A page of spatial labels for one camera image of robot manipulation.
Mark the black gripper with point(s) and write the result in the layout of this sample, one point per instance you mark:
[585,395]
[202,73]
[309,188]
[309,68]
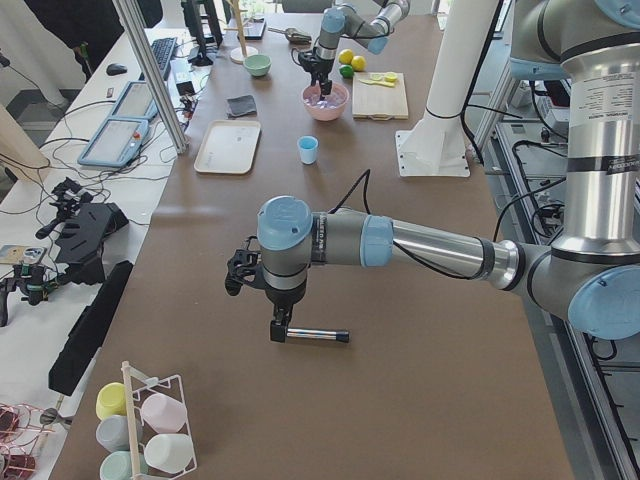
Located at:
[319,65]
[282,297]

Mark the clear ice cubes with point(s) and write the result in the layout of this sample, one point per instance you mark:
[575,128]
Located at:
[315,99]

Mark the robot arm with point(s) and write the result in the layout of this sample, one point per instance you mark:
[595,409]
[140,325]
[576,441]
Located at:
[344,21]
[584,267]

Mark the light blue cup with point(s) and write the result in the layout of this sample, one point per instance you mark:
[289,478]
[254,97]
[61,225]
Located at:
[308,149]

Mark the pink cup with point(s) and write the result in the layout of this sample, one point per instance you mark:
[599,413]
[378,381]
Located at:
[163,414]

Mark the yellow cup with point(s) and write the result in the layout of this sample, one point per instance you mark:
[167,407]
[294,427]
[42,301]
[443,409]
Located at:
[111,401]

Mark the grey cup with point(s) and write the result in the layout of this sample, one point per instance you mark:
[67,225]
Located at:
[112,433]

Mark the mint green cup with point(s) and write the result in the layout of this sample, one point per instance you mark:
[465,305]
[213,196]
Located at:
[116,466]

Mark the pink bowl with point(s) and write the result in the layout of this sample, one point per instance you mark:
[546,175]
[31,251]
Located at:
[326,114]

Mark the green lime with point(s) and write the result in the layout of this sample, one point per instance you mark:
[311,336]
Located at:
[346,71]

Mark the yellow lemon upper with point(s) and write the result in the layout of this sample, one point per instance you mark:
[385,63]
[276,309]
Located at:
[345,57]

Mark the yellow lemon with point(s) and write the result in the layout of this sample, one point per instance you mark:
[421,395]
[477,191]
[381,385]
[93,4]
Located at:
[358,63]
[345,57]

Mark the yellow lemon lower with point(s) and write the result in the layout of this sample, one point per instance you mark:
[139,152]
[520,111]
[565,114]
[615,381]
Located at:
[358,63]

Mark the yellow plastic knife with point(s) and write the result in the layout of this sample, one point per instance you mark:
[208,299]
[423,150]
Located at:
[382,83]

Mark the metal scoop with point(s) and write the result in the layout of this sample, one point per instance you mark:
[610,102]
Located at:
[293,35]

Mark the wooden cutting board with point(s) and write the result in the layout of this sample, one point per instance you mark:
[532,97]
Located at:
[377,102]

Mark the steel muddler black tip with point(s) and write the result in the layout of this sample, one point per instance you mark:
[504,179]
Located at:
[342,336]

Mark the green ceramic bowl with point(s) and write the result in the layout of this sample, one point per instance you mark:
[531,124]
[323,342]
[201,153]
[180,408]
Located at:
[257,65]

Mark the lemon half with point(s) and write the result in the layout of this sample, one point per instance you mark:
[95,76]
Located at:
[390,77]

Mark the grey folded cloth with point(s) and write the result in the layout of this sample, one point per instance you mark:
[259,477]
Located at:
[241,106]

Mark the cream rabbit serving tray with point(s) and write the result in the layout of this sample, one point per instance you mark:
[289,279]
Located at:
[228,147]

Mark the black monitor stand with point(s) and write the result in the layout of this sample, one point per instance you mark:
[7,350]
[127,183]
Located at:
[202,21]

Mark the black keyboard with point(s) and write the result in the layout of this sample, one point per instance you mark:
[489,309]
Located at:
[163,51]

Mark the blue teach pendant far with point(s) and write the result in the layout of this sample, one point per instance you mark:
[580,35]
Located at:
[135,101]

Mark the blue teach pendant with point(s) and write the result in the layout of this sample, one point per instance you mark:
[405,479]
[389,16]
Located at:
[116,142]
[135,101]

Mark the black long bar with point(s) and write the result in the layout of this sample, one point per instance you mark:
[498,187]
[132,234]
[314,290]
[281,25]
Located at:
[89,332]

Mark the black computer mouse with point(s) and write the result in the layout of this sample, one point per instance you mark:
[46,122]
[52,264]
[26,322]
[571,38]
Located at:
[115,69]

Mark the blue teach pendant near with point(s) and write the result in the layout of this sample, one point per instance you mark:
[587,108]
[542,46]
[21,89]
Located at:
[116,142]

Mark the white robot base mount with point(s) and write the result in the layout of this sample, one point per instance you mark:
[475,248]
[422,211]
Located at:
[435,146]

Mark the white wire cup rack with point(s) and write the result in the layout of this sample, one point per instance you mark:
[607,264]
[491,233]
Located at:
[138,387]

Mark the aluminium frame post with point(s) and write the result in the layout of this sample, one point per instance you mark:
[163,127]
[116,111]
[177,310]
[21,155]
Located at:
[133,23]

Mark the black bracket stand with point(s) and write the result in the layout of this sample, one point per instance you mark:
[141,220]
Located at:
[81,242]

